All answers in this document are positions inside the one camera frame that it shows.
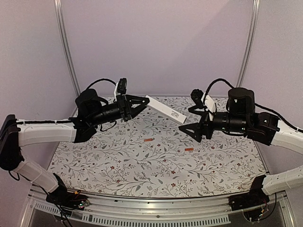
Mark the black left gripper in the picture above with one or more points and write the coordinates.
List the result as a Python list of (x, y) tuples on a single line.
[(122, 102)]

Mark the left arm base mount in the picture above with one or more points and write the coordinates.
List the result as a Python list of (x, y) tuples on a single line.
[(68, 200)]

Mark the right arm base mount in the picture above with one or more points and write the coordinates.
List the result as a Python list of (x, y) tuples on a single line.
[(254, 197)]

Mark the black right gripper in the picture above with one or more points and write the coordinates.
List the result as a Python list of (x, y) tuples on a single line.
[(206, 125)]

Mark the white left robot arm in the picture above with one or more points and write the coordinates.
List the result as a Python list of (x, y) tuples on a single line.
[(93, 111)]

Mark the floral patterned table mat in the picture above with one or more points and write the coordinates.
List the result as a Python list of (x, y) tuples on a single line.
[(117, 161)]

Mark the right aluminium frame post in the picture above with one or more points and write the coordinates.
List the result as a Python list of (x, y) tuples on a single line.
[(249, 42)]

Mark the white remote control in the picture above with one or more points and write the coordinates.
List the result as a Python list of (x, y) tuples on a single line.
[(166, 110)]

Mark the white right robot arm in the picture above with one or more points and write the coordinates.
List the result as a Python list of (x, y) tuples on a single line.
[(241, 119)]

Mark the left aluminium frame post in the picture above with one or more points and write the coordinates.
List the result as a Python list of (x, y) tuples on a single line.
[(65, 45)]

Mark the front aluminium rail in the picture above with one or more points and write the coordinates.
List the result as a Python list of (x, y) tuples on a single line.
[(120, 211)]

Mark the aluminium frame post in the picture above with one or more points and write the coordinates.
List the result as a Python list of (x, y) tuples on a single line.
[(249, 42), (65, 45)]

